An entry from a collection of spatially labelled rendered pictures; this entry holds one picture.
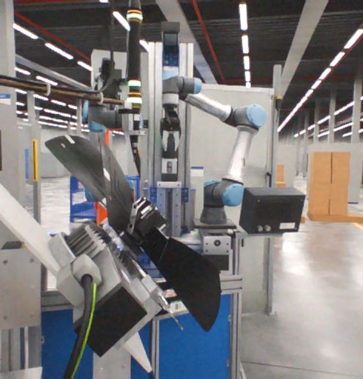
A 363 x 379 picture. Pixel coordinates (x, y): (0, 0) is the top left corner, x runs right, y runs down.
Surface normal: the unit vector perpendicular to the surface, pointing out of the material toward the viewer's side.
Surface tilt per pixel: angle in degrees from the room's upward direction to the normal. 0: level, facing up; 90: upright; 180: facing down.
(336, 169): 90
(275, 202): 105
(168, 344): 90
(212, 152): 89
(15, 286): 90
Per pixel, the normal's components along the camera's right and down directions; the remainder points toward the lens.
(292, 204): 0.26, 0.33
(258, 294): 0.28, 0.08
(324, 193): -0.17, 0.07
